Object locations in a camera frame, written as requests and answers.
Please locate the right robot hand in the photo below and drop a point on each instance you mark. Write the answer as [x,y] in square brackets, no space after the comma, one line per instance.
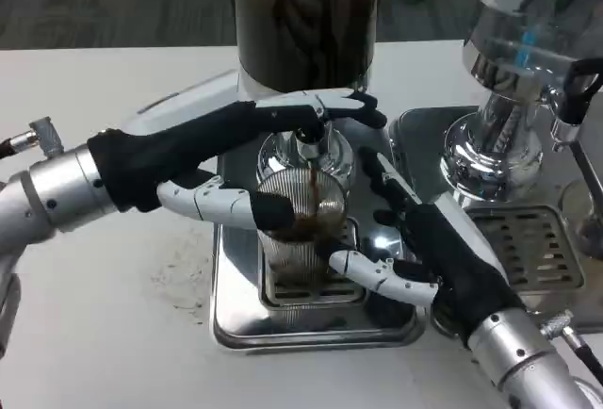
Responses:
[452,258]

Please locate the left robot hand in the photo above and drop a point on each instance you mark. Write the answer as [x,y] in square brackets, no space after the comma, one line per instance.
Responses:
[188,140]

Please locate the black tap of dark dispenser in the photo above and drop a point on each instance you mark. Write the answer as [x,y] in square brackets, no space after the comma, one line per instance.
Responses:
[308,146]

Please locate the clear ribbed glass cup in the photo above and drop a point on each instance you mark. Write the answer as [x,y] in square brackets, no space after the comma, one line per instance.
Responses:
[287,258]

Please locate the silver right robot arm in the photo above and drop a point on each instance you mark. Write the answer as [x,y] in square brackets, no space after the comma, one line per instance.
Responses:
[518,362]

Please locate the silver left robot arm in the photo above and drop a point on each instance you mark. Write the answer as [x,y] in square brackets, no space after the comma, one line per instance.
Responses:
[56,192]

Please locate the steel drain grid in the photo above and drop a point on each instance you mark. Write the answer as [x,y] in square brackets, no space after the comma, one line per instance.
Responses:
[532,244]
[341,295]

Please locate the dark drink dispenser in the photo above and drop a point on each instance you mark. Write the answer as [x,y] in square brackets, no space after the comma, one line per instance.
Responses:
[306,18]

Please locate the black looped tap lever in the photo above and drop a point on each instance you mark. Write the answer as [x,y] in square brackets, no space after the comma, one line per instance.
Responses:
[577,98]

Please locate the clear-tank drink dispenser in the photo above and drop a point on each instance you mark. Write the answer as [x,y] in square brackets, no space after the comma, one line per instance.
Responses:
[509,51]

